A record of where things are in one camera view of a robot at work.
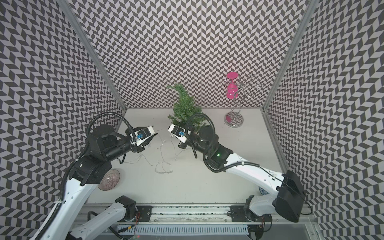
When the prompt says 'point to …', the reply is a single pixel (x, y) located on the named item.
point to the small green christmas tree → (184, 107)
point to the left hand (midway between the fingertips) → (151, 129)
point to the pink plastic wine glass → (232, 90)
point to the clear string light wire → (176, 158)
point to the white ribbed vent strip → (225, 229)
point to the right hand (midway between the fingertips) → (172, 128)
